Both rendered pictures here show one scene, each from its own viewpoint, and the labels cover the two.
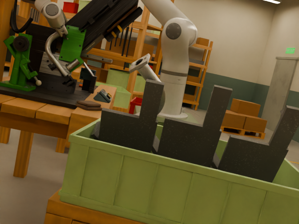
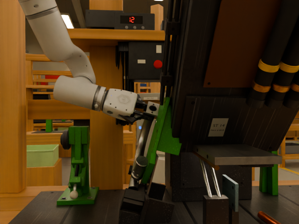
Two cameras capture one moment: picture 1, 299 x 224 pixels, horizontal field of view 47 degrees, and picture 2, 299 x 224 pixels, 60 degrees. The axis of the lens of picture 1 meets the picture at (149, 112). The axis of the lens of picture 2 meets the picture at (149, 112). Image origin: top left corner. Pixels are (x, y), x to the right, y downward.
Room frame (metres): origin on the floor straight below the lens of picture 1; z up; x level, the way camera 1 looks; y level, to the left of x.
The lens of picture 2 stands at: (1.99, -0.29, 1.25)
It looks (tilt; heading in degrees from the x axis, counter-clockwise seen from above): 1 degrees down; 91
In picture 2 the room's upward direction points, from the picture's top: straight up
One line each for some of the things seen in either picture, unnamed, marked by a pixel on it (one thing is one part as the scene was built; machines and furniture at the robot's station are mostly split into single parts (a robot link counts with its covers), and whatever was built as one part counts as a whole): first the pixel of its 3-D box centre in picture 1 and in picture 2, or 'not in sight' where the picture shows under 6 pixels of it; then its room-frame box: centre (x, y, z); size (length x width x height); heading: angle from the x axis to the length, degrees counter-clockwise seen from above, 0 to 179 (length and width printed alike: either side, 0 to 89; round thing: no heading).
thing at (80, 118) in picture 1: (99, 107); not in sight; (2.13, 0.31, 0.83); 1.50 x 0.14 x 0.15; 5
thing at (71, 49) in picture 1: (73, 44); (167, 130); (2.03, 0.52, 1.17); 0.13 x 0.12 x 0.20; 5
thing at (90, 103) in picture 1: (89, 105); not in sight; (1.56, 0.28, 0.91); 0.10 x 0.08 x 0.03; 146
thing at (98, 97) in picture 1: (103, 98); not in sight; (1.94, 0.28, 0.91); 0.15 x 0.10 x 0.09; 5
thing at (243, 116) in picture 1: (236, 116); not in sight; (8.08, -2.04, 0.37); 1.20 x 0.80 x 0.74; 108
